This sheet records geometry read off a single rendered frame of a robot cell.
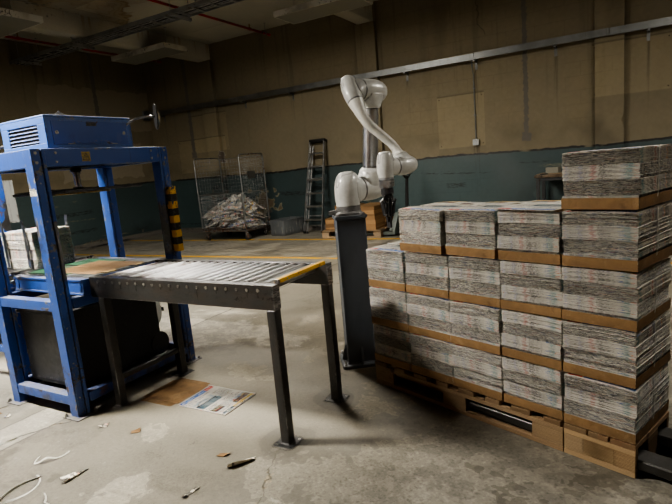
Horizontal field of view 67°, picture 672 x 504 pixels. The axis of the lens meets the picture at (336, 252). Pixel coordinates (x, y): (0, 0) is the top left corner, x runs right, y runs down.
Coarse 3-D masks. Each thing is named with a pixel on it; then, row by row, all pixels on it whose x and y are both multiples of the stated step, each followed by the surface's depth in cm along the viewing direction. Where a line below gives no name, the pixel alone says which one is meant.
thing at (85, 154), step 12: (0, 156) 287; (12, 156) 281; (48, 156) 281; (60, 156) 287; (72, 156) 293; (84, 156) 300; (96, 156) 307; (108, 156) 314; (120, 156) 321; (132, 156) 329; (144, 156) 337; (156, 156) 346; (0, 168) 289; (12, 168) 284; (24, 168) 279; (48, 168) 325; (60, 168) 319; (84, 168) 365; (96, 168) 376
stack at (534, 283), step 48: (384, 288) 294; (480, 288) 243; (528, 288) 224; (384, 336) 301; (480, 336) 247; (528, 336) 228; (384, 384) 307; (432, 384) 277; (480, 384) 253; (528, 384) 231; (528, 432) 238
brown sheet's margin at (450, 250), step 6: (450, 246) 252; (450, 252) 252; (456, 252) 249; (462, 252) 247; (468, 252) 244; (474, 252) 241; (480, 252) 238; (486, 252) 236; (492, 252) 233; (492, 258) 234
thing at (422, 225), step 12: (408, 216) 268; (420, 216) 261; (432, 216) 255; (408, 228) 270; (420, 228) 263; (432, 228) 257; (444, 228) 255; (408, 240) 272; (420, 240) 265; (432, 240) 259; (444, 240) 256
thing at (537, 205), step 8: (536, 200) 249; (544, 200) 245; (552, 200) 243; (560, 200) 240; (496, 208) 227; (504, 208) 226; (512, 208) 224; (520, 208) 222; (528, 208) 220; (536, 208) 217; (544, 208) 215; (552, 208) 213; (560, 208) 210
